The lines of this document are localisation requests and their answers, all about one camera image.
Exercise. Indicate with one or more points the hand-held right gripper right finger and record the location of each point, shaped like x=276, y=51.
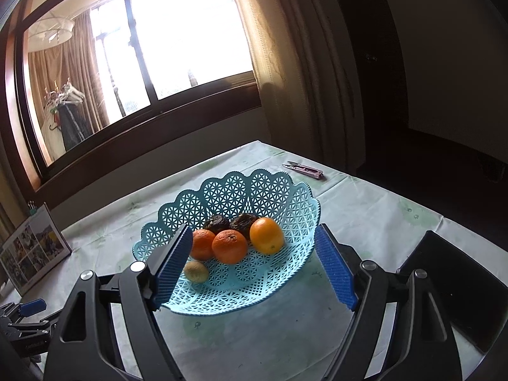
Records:
x=333, y=270

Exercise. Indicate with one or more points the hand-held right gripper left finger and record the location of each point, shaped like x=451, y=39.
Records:
x=174, y=262

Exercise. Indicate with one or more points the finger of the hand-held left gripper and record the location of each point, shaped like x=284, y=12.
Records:
x=33, y=306
x=35, y=322

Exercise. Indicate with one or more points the brown longan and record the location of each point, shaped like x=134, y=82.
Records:
x=195, y=272

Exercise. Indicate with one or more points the small orange tangerine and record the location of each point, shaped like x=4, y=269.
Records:
x=202, y=244

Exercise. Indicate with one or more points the large orange tangerine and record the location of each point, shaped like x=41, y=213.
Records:
x=229, y=247

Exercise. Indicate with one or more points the wrinkled dark passion fruit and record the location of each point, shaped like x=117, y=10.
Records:
x=217, y=224
x=244, y=224

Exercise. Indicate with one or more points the smooth yellow-orange orange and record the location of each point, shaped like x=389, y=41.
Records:
x=266, y=235

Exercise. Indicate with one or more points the light blue lattice basket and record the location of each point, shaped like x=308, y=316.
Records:
x=254, y=281

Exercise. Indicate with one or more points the photo collage board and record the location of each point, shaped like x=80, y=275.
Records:
x=33, y=248

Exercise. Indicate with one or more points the teal binder clip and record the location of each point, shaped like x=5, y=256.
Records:
x=31, y=206

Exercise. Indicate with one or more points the small thread snips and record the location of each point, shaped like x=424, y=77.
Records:
x=303, y=170

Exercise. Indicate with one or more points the black chair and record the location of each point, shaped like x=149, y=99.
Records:
x=448, y=285

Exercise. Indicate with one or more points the beige curtain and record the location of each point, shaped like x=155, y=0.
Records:
x=301, y=67

